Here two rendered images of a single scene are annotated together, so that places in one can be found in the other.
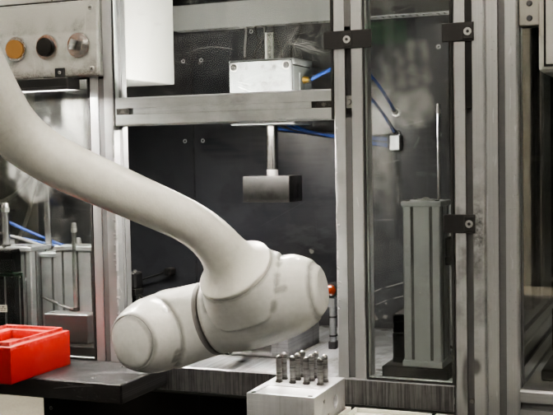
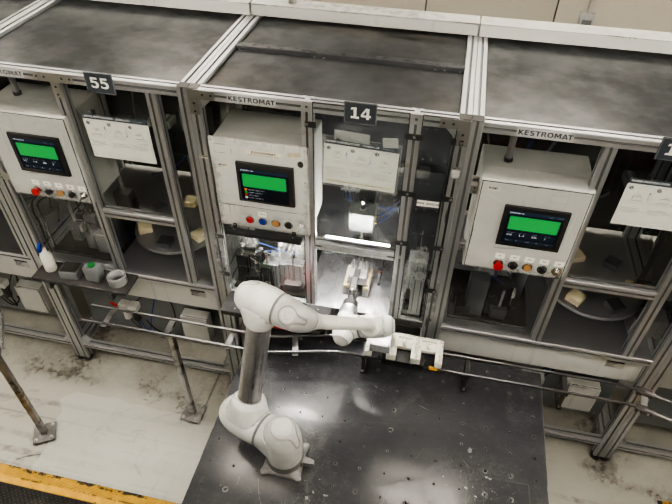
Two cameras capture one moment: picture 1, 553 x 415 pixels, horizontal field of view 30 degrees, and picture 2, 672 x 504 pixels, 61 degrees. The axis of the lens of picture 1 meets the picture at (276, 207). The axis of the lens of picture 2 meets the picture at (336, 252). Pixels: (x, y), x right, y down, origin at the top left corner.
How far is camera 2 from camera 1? 190 cm
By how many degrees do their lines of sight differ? 41
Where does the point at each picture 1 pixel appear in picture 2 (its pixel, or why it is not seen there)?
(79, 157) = (335, 323)
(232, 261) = (372, 330)
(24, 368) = not seen: hidden behind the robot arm
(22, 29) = (278, 218)
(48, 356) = not seen: hidden behind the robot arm
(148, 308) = (344, 333)
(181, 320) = (353, 333)
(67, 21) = (297, 219)
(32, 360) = not seen: hidden behind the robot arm
